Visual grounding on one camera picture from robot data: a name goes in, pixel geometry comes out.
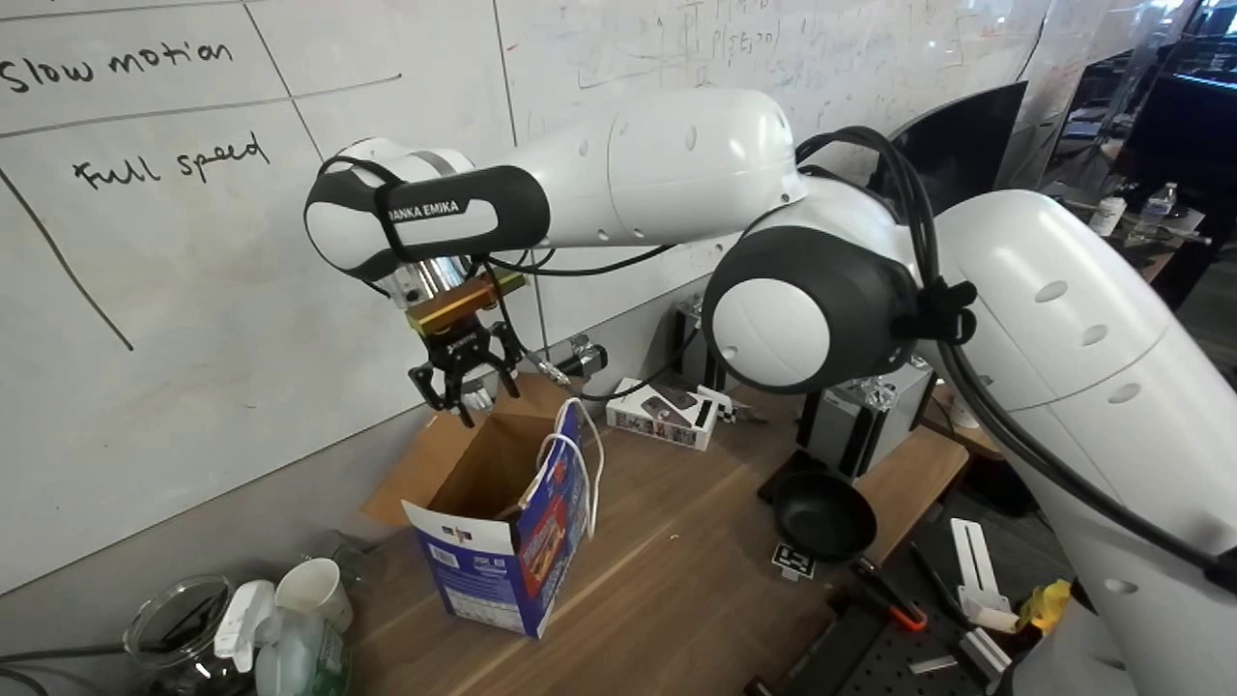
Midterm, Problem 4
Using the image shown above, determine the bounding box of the silver cylinder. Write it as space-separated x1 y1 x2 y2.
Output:
957 625 1018 680

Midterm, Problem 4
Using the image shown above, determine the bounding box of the whiteboard with handwritten words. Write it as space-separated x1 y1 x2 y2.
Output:
0 0 548 601

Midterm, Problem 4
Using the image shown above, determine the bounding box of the white plastic cup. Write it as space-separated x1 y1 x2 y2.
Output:
276 553 352 634

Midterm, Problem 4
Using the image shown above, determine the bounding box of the clear round container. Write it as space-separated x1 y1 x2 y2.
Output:
121 575 242 688

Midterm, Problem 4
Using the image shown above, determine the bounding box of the black cylindrical tube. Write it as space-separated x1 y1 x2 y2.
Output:
546 335 609 387

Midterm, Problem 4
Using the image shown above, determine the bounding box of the green spray bottle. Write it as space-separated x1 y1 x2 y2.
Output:
207 575 357 696

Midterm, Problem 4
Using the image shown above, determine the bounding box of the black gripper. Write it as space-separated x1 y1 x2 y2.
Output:
407 312 530 428

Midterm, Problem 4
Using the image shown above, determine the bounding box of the blue printed cardboard box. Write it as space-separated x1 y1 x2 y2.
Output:
357 369 606 642

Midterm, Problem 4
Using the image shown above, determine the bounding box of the white product box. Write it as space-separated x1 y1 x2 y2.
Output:
602 379 738 455

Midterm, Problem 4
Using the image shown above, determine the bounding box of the black orange bar clamp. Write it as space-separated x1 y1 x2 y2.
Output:
841 553 933 638

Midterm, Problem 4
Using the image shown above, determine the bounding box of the grey Dominator battery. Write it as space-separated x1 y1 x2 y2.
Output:
667 302 718 390

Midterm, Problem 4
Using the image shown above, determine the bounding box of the black perforated breadboard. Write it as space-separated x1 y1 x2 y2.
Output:
738 515 1126 696

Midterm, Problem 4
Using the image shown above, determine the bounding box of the white metal bracket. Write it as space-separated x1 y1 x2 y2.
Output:
948 515 1021 620

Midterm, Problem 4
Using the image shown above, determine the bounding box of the plain grey battery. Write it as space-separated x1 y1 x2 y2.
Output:
805 358 938 481

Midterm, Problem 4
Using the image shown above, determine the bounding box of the yellow object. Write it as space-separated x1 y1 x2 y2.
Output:
1018 575 1073 638

